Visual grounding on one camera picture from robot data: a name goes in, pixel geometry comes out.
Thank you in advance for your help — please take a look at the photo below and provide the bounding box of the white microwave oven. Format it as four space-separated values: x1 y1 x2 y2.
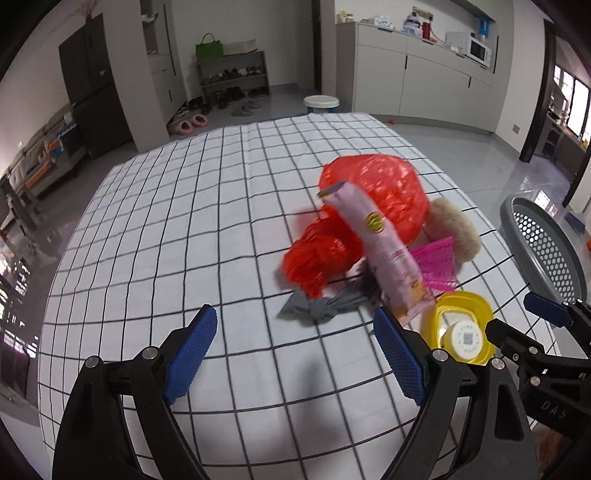
466 36 493 64

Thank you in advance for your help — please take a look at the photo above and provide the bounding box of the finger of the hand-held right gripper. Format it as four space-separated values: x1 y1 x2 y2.
484 318 552 386
523 292 591 357

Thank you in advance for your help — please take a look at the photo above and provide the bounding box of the green handbag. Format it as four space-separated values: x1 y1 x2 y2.
195 33 224 62

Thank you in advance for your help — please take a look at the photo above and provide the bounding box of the red plastic bag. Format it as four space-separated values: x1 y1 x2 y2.
283 155 430 299

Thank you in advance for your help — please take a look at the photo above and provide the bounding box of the grey cloth bow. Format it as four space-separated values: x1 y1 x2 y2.
277 272 385 325

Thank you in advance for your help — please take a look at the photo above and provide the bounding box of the grey shoe rack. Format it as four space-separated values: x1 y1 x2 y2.
196 51 270 110

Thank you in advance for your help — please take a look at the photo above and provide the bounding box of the beige fluffy ball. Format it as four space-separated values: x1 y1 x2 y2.
416 198 484 265

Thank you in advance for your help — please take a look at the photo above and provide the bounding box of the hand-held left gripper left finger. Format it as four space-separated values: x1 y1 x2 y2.
53 304 218 480

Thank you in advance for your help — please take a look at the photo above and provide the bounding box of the black wardrobe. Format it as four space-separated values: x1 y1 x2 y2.
58 12 135 160

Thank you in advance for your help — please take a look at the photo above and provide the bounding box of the grey perforated basket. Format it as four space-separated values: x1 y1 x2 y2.
500 195 584 306

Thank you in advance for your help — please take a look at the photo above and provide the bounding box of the yellow plastic lid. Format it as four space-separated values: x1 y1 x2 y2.
422 292 498 366

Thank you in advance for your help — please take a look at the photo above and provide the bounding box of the pink plastic shuttlecock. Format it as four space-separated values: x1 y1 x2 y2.
410 234 463 296

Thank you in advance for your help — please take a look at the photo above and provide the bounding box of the white cardboard box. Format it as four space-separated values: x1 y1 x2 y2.
223 39 260 55

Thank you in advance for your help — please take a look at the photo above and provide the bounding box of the white round stool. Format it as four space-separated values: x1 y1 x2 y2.
302 95 341 115

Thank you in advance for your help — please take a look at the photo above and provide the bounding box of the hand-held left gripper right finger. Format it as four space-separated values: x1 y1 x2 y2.
373 307 539 480

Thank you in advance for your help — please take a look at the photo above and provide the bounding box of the grey sofa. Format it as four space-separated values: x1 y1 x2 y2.
0 111 89 204

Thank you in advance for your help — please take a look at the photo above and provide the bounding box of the white sideboard cabinet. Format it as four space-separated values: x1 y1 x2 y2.
336 21 509 136

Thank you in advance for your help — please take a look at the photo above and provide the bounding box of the purple snack packet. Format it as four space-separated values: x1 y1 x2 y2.
318 181 437 329

